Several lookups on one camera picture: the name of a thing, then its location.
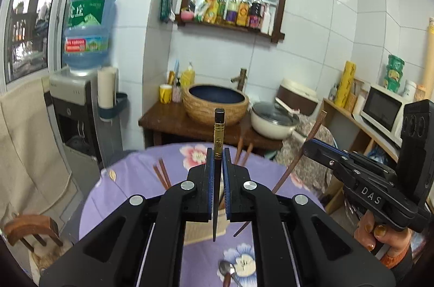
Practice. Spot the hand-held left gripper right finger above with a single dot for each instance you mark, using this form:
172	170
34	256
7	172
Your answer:
226	188

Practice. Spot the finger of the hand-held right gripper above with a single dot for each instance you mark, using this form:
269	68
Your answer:
334	151
322	156

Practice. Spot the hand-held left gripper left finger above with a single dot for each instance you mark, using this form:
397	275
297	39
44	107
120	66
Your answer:
209	178

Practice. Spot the brown wooden chopstick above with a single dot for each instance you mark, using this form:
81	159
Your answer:
240	151
162	178
248	155
287	168
165	173

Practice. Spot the dark chopstick with gold band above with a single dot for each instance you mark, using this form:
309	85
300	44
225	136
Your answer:
219	138

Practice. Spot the person's right forearm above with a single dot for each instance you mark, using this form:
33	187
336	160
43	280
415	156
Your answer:
403	263

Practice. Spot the person's right hand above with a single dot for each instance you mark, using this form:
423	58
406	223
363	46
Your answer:
373	236

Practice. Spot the wooden shelf unit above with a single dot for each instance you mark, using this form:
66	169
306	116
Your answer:
356	134

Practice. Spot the floral patterned cloth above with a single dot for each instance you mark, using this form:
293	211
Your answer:
305	178

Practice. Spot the white pan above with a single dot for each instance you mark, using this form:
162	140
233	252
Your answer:
268	133

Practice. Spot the white rice spoon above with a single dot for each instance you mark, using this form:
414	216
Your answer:
286	105

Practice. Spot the white microwave oven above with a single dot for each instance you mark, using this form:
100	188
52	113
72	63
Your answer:
379	107

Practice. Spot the glass pan lid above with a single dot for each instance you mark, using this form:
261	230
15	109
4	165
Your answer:
274	114

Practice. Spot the white and brown rice cooker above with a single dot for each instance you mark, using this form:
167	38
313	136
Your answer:
298	97

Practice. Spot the woven wash basin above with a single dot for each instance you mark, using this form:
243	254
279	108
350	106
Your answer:
217	111

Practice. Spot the yellow roll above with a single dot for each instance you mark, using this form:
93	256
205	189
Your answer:
346	83

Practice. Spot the purple floral tablecloth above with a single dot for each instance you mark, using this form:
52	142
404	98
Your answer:
135	171

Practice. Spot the wooden washstand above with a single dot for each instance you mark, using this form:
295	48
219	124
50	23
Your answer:
162	117

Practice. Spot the metal spoon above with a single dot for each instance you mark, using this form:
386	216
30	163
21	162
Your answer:
226	268

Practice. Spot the speckled pink cup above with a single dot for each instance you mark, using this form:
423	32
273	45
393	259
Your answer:
176	94

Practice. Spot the yellow cup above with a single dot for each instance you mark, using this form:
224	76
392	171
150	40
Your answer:
166	94

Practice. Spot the white jar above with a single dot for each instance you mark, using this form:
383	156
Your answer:
410	90

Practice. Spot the stack of green noodle cups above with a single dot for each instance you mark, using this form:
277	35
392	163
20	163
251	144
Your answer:
395	73

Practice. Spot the yellow soap bottle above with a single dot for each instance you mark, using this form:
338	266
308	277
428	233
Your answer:
187	78

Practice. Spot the bronze faucet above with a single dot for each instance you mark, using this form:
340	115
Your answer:
241	78

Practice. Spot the grey cup holder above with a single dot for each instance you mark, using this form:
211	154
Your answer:
121	102

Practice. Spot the beige roll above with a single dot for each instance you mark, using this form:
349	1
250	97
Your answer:
429	60

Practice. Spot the white water dispenser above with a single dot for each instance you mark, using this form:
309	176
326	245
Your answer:
71	94

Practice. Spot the row of seasoning bottles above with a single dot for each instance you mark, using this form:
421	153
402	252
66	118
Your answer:
242	14

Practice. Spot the pink jar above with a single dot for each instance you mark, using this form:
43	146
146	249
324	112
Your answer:
186	15

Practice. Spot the green packet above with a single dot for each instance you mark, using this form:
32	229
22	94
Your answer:
166	4

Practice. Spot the wooden chair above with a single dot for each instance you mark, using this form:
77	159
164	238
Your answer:
30	226

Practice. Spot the beige cloth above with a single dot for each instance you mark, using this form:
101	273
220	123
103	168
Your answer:
27	144

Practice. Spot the blue water bottle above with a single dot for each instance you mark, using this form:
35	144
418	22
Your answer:
88	33

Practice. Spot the window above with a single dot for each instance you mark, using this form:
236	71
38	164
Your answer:
23	19

